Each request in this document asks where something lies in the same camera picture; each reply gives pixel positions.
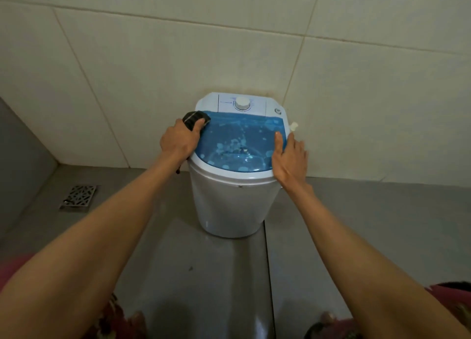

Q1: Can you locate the person's left hand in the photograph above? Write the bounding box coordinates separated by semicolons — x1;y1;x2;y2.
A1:
159;118;206;166

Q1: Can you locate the person's right hand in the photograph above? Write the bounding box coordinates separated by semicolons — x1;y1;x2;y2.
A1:
271;131;309;194

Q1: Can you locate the black striped cleaning cloth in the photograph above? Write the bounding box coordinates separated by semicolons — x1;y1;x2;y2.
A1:
176;110;211;175

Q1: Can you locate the white mini washing machine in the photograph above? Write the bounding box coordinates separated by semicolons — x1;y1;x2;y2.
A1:
188;92;299;239

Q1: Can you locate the person's left forearm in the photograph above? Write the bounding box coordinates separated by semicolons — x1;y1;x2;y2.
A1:
0;158;184;339

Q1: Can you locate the person's right forearm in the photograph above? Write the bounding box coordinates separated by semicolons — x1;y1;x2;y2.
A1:
285;182;471;339

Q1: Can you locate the person's right foot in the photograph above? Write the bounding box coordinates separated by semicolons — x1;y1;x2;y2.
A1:
305;311;360;339

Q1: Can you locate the person's foot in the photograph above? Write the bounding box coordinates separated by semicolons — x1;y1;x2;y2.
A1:
127;311;148;339
305;311;360;339

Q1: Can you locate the person's left foot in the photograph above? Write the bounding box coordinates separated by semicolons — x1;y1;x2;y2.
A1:
127;311;148;339

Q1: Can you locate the metal floor drain grate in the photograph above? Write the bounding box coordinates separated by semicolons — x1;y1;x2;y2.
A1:
59;184;98;210

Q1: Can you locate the red floral garment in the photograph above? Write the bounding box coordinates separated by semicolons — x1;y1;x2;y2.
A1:
0;254;471;339

